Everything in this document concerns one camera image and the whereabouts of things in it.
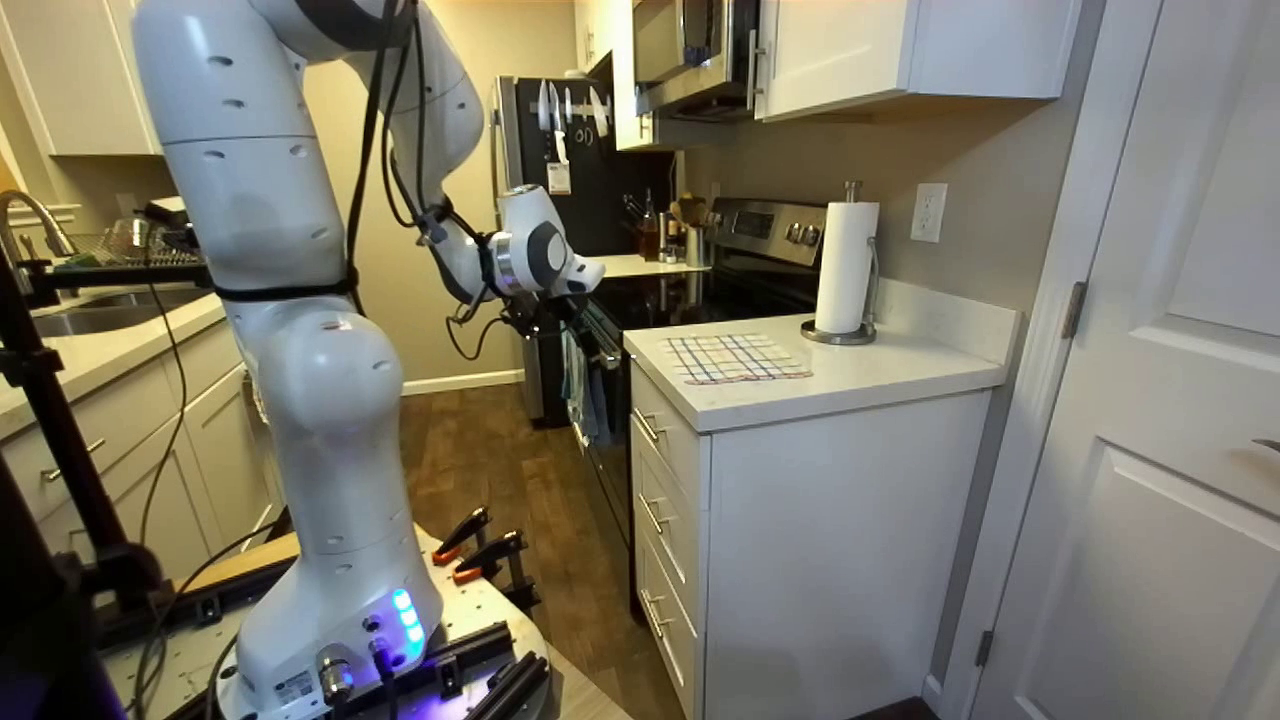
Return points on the white paper towel roll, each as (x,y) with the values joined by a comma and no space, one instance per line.
(844,265)

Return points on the metal sink faucet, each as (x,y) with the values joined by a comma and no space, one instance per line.
(43,212)

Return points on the white sink base cabinets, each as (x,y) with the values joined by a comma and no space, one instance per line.
(145,441)

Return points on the steel trash can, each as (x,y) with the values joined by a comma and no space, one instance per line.
(543,380)

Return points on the white wall cabinet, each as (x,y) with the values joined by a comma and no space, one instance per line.
(923,45)

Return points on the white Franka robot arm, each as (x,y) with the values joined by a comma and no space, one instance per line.
(293,332)

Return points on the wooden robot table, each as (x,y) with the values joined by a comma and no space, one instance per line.
(544,667)

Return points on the black camera tripod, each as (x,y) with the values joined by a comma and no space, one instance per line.
(62,441)

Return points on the black refrigerator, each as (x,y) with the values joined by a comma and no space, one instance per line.
(587,160)

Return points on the metal paper towel holder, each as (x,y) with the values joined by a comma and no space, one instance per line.
(836,332)

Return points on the striped dish mat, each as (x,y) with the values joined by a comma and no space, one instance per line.
(743,357)

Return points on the white wall outlet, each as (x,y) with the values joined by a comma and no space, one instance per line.
(929,212)

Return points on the dark glass bottle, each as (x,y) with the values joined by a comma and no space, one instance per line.
(650,225)

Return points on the grey towel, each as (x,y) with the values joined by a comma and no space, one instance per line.
(598,401)

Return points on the tall white panelled drawer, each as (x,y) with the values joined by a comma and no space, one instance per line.
(670,547)

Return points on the white panelled door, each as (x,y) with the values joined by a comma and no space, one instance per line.
(1174,401)

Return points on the white drawer cabinet with countertop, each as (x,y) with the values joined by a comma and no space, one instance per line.
(842,535)

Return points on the stainless steel microwave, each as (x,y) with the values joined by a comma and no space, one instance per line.
(692,52)

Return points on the black orange clamp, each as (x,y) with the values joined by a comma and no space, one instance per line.
(487,559)
(461,535)

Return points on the short white panelled drawer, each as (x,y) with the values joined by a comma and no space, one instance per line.
(673,655)

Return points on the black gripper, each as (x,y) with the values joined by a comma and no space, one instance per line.
(553,313)

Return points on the stainless steel black stove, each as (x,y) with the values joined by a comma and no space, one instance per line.
(745,283)

